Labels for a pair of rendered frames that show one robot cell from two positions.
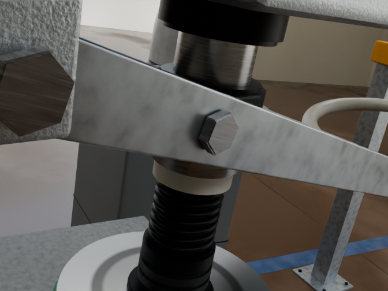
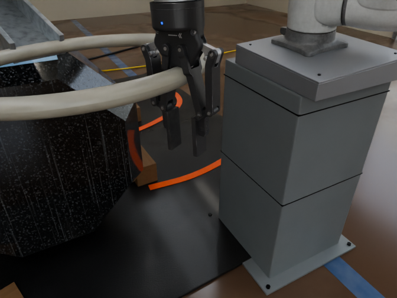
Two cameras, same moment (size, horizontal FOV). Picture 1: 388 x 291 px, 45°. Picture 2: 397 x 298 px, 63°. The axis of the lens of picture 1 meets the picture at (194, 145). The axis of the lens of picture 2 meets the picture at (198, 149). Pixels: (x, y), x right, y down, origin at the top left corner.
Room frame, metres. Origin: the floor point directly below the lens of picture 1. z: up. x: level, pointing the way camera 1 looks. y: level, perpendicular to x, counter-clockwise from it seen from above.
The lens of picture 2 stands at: (1.12, -1.02, 1.16)
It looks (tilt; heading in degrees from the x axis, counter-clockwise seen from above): 32 degrees down; 95
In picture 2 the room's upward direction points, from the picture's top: straight up
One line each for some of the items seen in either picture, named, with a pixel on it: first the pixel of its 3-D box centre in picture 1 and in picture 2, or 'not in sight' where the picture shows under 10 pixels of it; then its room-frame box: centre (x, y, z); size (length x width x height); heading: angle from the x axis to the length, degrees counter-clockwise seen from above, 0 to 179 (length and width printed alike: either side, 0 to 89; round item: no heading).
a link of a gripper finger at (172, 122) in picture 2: not in sight; (173, 128); (1.04, -0.54, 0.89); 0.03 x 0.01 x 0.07; 63
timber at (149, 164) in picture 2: not in sight; (137, 161); (0.63, 0.52, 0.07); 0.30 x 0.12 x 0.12; 125
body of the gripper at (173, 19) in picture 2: not in sight; (179, 33); (1.05, -0.54, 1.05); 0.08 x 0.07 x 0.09; 153
